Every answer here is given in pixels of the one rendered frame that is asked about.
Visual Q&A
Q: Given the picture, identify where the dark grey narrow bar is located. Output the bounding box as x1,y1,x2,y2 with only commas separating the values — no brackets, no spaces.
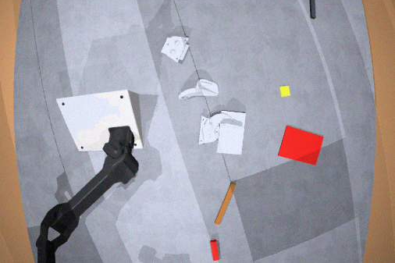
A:
309,0,316,19

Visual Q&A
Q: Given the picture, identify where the yellow flat square plate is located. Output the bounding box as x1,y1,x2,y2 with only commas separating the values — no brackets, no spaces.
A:
280,86,290,97

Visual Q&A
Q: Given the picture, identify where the red flat rectangular plate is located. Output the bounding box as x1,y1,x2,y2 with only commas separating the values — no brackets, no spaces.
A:
278,126,323,165

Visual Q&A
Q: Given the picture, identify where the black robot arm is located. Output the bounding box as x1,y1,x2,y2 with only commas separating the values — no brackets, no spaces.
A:
36,125,139,263

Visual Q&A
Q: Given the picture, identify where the red rectangular bar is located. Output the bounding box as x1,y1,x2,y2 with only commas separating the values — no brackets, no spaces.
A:
210,240,219,261

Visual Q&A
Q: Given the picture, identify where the orange flat bar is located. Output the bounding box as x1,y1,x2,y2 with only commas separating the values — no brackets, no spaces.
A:
215,183,236,225

